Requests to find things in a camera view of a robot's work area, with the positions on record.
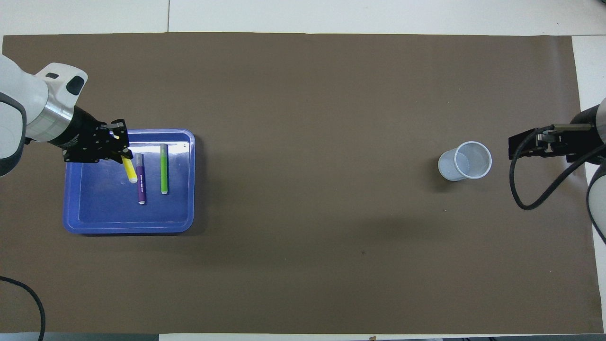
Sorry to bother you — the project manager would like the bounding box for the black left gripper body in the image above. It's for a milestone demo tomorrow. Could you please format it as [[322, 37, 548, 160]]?
[[62, 108, 114, 164]]

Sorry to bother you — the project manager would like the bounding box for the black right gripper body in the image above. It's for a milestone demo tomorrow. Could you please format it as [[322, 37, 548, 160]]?
[[540, 107, 606, 164]]

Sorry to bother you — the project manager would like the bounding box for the yellow highlighter pen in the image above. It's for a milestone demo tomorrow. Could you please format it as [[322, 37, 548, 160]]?
[[113, 134, 138, 184]]

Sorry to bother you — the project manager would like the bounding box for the purple highlighter pen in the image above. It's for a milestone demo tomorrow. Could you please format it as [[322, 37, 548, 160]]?
[[135, 153, 147, 205]]

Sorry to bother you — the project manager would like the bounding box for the green highlighter pen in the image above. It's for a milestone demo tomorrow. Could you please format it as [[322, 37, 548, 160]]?
[[160, 144, 169, 195]]

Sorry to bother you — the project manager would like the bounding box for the clear plastic cup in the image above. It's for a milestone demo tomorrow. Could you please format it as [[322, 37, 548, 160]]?
[[438, 141, 492, 181]]

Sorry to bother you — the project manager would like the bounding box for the blue plastic tray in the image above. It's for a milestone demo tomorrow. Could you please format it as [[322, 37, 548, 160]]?
[[63, 128, 196, 234]]

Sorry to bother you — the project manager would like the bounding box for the brown table mat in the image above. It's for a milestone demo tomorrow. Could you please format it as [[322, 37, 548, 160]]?
[[0, 32, 604, 334]]

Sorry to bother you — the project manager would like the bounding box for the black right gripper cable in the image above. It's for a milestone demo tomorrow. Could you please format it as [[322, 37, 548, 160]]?
[[509, 124, 606, 210]]

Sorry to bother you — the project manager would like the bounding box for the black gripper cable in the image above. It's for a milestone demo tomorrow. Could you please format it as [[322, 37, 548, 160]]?
[[509, 124, 606, 210], [0, 276, 46, 341]]

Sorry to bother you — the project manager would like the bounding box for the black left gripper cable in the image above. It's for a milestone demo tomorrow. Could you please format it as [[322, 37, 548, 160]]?
[[0, 276, 46, 341]]

